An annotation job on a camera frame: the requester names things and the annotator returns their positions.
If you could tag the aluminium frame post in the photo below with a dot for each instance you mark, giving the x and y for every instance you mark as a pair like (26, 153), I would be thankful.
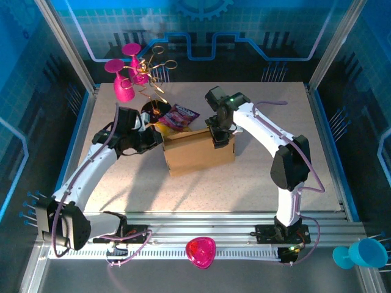
(67, 45)
(336, 42)

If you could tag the aluminium table side rail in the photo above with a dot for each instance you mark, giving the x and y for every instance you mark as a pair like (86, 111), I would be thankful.
(86, 122)
(318, 122)

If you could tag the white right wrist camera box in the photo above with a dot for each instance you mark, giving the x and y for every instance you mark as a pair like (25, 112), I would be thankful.
(238, 128)

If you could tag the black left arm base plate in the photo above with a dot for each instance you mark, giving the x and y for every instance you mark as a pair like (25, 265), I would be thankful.
(139, 233)

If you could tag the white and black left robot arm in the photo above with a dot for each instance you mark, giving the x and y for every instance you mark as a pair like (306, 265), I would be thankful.
(88, 171)

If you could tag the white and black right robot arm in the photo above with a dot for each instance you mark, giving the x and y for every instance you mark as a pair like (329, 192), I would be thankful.
(290, 164)

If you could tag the pink plastic goblet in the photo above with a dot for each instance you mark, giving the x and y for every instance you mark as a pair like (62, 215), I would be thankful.
(139, 74)
(123, 90)

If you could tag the pink triangular plastic bowl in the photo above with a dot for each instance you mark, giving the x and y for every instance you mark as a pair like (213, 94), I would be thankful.
(200, 252)

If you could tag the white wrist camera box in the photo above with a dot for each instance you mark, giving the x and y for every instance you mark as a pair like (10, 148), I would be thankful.
(238, 128)
(143, 120)

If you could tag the purple and yellow snack bag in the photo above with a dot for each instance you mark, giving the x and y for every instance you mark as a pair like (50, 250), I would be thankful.
(180, 117)

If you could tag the aluminium frame rail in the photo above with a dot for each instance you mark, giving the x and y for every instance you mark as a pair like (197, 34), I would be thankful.
(198, 226)

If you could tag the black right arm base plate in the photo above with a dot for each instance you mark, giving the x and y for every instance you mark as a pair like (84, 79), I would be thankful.
(265, 233)

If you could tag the brown cardboard paper box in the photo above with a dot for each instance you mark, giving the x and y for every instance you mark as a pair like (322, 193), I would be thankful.
(195, 155)

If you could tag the blue plastic goblet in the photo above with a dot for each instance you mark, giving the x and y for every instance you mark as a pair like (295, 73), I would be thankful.
(368, 253)

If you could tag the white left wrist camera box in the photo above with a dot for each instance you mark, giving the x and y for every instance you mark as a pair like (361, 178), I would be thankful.
(143, 120)

